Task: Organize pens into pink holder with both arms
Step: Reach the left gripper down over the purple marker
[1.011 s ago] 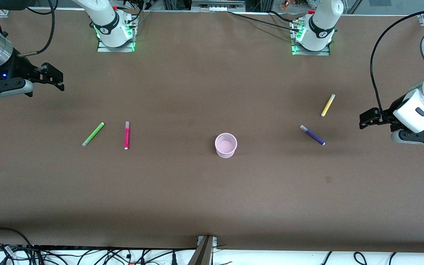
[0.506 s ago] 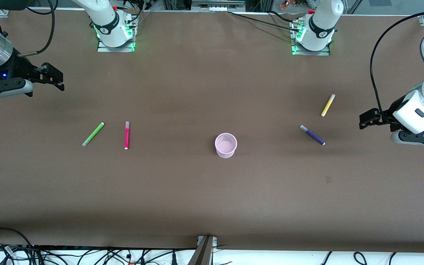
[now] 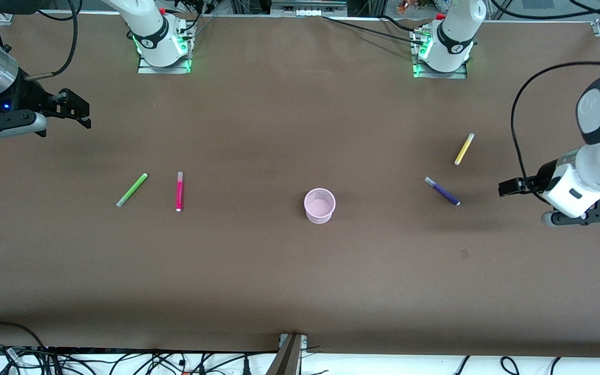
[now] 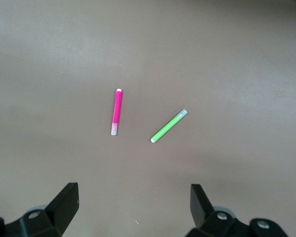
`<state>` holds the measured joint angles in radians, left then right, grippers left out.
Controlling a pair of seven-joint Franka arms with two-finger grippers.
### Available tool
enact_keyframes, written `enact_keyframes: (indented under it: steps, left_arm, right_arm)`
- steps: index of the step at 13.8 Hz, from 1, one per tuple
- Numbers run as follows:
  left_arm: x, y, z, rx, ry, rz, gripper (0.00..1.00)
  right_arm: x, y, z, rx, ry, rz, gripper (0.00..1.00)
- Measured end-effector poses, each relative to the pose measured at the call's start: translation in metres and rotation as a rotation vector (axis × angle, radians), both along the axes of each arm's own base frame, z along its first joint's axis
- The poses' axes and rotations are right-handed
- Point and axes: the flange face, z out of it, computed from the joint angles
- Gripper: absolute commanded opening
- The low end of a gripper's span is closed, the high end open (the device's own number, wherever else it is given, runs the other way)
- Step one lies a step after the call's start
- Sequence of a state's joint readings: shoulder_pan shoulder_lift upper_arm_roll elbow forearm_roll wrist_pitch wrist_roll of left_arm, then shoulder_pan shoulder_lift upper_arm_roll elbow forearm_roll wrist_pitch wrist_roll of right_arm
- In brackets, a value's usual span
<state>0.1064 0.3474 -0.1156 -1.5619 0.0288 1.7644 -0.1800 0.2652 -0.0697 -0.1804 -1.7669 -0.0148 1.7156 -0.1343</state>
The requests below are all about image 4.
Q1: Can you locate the green highlighter pen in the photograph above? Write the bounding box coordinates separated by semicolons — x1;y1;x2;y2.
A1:
150;108;188;144

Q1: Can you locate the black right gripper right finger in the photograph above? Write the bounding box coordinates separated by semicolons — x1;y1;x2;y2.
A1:
185;184;290;237

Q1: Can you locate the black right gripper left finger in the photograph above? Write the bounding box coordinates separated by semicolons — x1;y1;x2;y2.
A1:
0;182;79;237

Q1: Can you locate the pink highlighter pen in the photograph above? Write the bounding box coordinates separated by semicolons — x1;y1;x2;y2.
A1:
110;88;124;136

